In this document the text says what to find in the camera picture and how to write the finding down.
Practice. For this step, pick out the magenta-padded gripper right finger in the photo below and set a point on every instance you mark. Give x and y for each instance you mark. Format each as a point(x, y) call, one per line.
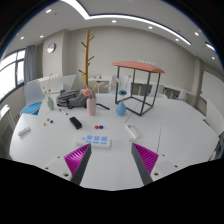
point(146, 159)

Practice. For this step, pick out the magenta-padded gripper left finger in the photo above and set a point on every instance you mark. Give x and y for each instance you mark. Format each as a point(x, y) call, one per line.
point(77, 159)

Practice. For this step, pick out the small clear white charger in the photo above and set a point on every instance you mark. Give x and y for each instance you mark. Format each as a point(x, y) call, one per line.
point(131, 140)

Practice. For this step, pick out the white power strip blue sockets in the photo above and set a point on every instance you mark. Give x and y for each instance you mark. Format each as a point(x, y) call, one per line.
point(93, 140)

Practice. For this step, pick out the long white remote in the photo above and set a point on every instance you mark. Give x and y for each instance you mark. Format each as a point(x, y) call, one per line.
point(132, 131)

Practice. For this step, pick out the black rectangular block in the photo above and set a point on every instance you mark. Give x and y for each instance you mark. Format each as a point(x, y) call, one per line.
point(75, 122)

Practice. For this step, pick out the blue round disc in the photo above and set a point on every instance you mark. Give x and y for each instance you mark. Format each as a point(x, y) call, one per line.
point(101, 126)

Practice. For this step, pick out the black marker pen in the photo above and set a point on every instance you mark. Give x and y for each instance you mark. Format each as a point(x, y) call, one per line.
point(63, 112)

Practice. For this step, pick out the pink vase with flowers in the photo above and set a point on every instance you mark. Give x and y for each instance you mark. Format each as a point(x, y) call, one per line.
point(91, 107)

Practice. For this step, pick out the blue vase with flowers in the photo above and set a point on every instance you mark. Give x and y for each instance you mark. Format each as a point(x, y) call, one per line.
point(121, 109)

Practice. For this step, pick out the small white power strip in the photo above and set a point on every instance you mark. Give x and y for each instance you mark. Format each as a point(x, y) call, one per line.
point(24, 131)

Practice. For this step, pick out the grey backpack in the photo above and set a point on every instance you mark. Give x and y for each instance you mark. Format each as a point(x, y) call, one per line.
point(71, 99)

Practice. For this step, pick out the green vase with dried stems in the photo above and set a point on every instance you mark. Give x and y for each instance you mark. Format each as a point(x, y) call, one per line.
point(50, 104)

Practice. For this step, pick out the white chair with blue seat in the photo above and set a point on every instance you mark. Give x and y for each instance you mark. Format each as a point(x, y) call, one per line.
point(33, 93)

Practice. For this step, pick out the white chairs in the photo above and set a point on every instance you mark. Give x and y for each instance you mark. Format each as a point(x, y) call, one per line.
point(115, 85)

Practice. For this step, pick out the whiteboard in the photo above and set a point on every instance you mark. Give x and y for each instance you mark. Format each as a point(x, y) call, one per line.
point(213, 88)

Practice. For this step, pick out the wooden coat rack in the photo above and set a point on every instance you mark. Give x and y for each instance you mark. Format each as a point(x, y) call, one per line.
point(87, 56)

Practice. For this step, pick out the grey curtain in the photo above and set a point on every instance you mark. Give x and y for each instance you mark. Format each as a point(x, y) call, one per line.
point(29, 65)

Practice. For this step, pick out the window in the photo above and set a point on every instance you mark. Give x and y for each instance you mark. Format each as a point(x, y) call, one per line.
point(8, 75)

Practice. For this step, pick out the long ceiling light strip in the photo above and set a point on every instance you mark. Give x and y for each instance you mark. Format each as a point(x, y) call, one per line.
point(133, 18)

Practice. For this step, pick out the ceiling spot lights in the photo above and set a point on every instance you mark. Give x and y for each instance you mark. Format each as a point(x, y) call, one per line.
point(114, 21)

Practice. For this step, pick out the black frame stand orange top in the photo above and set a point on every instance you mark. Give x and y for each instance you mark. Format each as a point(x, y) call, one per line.
point(138, 65)

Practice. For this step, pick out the round wall clock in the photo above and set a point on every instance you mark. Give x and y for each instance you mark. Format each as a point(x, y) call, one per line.
point(51, 48)

